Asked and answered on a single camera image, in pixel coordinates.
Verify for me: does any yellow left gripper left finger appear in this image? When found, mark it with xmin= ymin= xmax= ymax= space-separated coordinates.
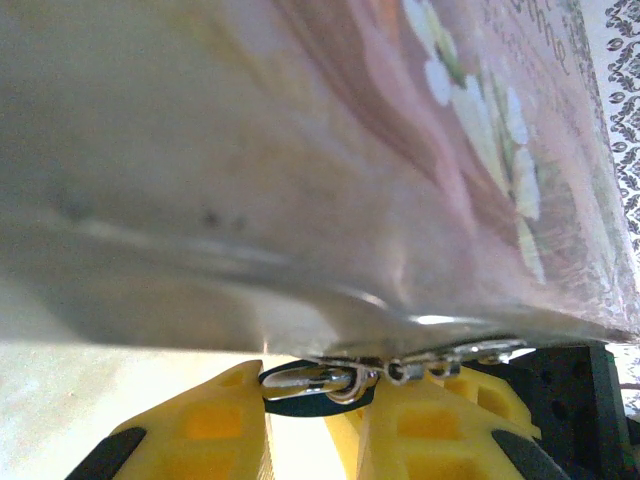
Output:
xmin=64 ymin=358 xmax=275 ymax=480

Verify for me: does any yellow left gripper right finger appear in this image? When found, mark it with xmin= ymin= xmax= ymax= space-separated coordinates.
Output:
xmin=323 ymin=374 xmax=572 ymax=480

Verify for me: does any pink illustrated tin box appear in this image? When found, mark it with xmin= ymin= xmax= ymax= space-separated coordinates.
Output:
xmin=0 ymin=0 xmax=640 ymax=394

